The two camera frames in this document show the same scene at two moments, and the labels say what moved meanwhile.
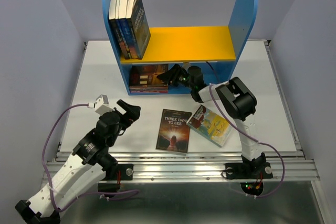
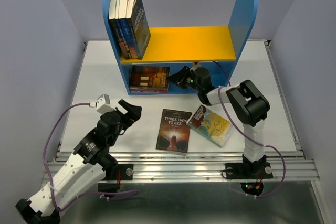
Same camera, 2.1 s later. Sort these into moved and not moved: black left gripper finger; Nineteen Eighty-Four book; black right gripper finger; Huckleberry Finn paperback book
Moved: black right gripper finger
Not moved: Huckleberry Finn paperback book; Nineteen Eighty-Four book; black left gripper finger
